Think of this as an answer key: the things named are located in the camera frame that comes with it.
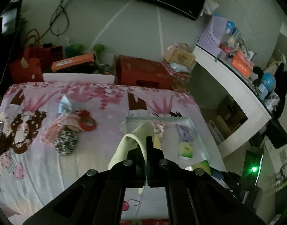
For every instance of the pink fluffy towel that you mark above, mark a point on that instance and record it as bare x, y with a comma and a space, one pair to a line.
53, 131

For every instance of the beige gift bag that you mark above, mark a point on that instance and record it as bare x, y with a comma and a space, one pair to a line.
179, 53

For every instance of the orange box on desk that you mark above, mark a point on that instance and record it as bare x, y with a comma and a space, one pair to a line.
244, 66

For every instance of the red handbag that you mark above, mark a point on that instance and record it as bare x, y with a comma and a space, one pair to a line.
35, 60

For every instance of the orange flat box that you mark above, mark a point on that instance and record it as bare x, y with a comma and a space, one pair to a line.
73, 61

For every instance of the blue face mask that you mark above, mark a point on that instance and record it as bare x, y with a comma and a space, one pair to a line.
65, 106

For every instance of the red patterned box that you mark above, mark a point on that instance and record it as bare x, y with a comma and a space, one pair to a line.
179, 80

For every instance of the cartoon print bedsheet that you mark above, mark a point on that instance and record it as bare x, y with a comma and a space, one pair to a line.
32, 173

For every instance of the red tape roll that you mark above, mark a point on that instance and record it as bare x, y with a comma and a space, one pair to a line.
86, 122

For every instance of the white desk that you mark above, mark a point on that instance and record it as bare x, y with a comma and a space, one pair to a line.
257, 114

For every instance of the green tissue pack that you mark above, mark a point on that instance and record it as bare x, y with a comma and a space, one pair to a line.
185, 151

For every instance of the yellow sponge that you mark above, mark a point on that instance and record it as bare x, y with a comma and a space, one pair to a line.
157, 142

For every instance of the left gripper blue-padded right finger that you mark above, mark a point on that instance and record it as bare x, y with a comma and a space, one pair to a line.
194, 197

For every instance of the light green cloth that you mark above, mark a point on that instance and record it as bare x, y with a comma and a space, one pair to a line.
135, 142

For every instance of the lavender perforated basket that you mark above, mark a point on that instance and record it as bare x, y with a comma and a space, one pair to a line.
211, 35

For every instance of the green dumbbell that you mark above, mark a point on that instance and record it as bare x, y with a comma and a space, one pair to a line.
98, 49

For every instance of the red cardboard box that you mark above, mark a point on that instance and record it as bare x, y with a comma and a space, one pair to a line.
133, 71

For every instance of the pink floral cloth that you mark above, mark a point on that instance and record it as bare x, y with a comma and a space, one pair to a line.
159, 128

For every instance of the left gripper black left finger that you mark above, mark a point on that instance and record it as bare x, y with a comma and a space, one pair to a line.
96, 197

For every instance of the sanitizer bottle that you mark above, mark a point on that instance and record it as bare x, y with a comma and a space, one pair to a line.
68, 48

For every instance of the leopard print cloth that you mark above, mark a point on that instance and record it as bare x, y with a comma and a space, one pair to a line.
66, 142

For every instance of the lavender cloth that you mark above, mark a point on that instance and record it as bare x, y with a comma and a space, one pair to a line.
184, 133

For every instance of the black monitor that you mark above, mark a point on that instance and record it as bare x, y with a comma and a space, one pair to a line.
11, 17

